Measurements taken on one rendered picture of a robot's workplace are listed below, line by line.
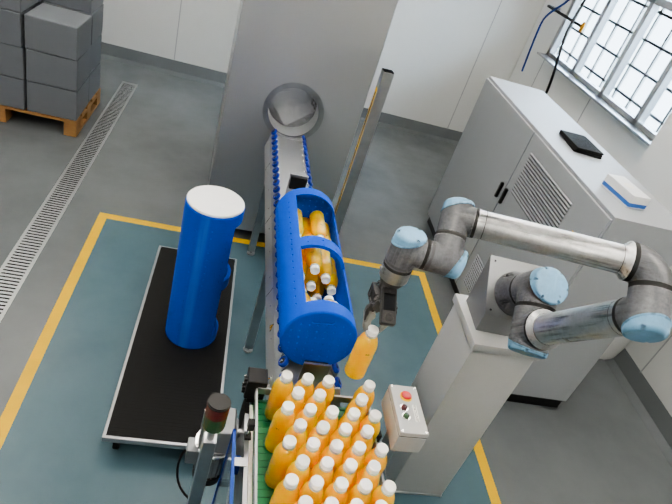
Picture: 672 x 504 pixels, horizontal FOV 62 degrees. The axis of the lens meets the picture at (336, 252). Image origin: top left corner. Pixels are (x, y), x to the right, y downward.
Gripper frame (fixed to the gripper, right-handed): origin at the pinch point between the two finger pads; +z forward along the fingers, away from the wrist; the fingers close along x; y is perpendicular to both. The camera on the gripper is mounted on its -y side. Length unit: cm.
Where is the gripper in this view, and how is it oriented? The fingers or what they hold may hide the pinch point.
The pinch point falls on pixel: (372, 330)
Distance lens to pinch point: 180.9
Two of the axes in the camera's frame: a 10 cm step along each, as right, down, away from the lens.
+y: -1.0, -5.9, 8.0
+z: -2.7, 7.9, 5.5
